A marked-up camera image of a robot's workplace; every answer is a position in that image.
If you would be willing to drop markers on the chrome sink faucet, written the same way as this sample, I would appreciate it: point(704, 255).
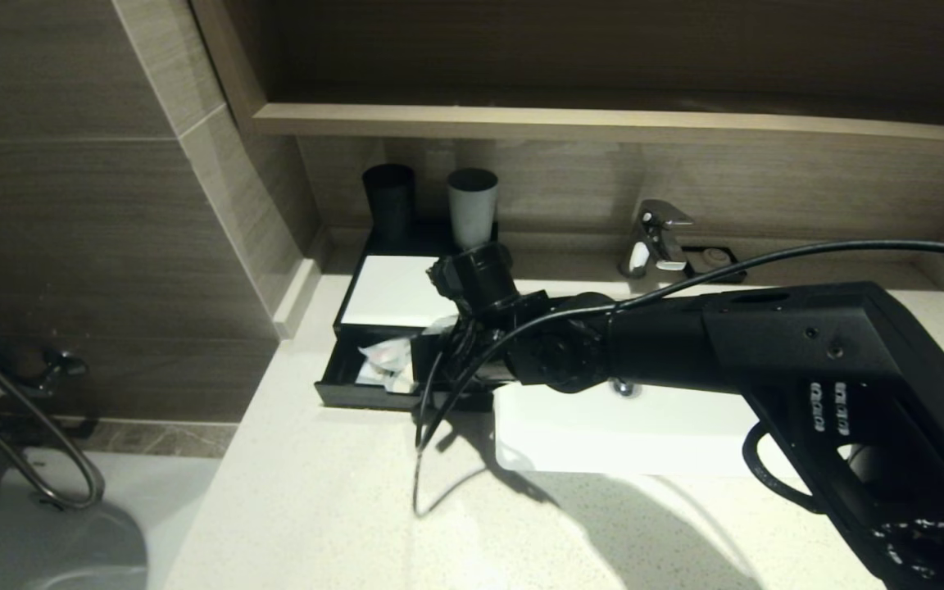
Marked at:
point(656, 233)

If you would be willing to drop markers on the black amenity box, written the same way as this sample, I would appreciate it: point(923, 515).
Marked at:
point(382, 242)

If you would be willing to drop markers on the grey cup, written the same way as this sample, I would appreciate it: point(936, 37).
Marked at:
point(472, 209)

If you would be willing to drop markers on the black soap dish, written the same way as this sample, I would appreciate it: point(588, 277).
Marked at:
point(697, 266)

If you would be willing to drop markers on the chrome sink drain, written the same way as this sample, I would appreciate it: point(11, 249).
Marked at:
point(624, 390)

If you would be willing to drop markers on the small packet with pink item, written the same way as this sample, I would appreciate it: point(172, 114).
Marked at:
point(386, 360)

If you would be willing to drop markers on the black cup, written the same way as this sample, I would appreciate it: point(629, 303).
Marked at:
point(388, 201)

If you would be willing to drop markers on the chrome bathtub mixer tap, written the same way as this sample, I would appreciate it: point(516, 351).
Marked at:
point(58, 365)

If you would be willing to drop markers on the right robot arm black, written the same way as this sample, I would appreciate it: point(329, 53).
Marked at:
point(767, 352)

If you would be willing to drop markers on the wooden wall shelf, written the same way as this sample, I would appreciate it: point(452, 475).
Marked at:
point(603, 123)

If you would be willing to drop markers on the black box drawer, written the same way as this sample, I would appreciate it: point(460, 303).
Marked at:
point(341, 397)

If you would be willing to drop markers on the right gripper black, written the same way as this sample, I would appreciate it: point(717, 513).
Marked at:
point(480, 274)

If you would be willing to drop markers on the round soap bar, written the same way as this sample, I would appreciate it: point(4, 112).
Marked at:
point(716, 257)

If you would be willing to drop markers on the white bathtub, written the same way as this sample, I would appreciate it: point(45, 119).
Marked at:
point(169, 508)

